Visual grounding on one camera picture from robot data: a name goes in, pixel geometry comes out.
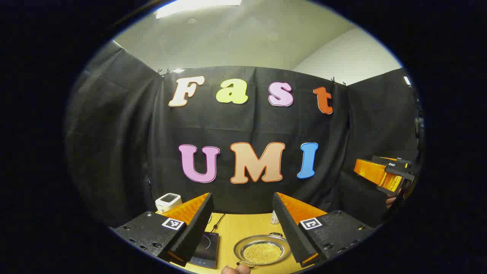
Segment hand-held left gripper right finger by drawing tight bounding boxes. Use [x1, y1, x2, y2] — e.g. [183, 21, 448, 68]
[272, 192, 377, 268]

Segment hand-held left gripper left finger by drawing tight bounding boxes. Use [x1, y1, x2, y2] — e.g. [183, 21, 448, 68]
[110, 192, 214, 268]

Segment black induction cooktop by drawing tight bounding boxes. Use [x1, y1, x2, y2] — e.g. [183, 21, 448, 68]
[188, 231, 220, 269]

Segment steel pot with black handles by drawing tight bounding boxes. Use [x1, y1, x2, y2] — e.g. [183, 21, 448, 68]
[233, 232, 292, 269]

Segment pile of yellow soybeans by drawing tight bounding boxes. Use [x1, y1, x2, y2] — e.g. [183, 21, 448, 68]
[243, 242, 285, 265]

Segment white boxy appliance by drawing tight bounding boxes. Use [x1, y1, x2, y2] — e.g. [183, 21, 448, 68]
[155, 193, 183, 214]

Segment black power cable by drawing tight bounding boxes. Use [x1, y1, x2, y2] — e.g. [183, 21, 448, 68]
[209, 214, 226, 233]

